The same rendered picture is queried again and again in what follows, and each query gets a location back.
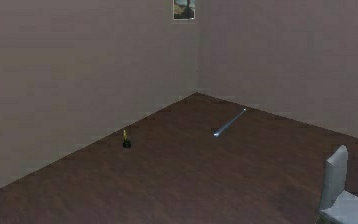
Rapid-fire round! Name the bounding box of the silver baseball bat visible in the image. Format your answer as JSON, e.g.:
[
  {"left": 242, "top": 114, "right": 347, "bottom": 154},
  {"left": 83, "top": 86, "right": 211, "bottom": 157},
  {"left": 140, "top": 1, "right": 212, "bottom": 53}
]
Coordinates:
[{"left": 213, "top": 107, "right": 248, "bottom": 138}]

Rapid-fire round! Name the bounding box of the yellow candle on black base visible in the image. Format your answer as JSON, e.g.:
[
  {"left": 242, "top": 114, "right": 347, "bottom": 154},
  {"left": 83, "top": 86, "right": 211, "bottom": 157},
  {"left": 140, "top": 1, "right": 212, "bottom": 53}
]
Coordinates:
[{"left": 122, "top": 129, "right": 132, "bottom": 149}]

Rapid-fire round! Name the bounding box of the white chair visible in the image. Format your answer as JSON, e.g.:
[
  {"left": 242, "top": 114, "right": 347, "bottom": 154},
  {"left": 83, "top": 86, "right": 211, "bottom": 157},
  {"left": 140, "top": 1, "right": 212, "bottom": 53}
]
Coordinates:
[{"left": 316, "top": 144, "right": 358, "bottom": 224}]

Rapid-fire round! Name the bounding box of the framed wall picture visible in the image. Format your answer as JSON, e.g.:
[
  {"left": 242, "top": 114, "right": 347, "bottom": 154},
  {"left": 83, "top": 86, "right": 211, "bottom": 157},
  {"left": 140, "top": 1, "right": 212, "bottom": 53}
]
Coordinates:
[{"left": 172, "top": 0, "right": 196, "bottom": 22}]

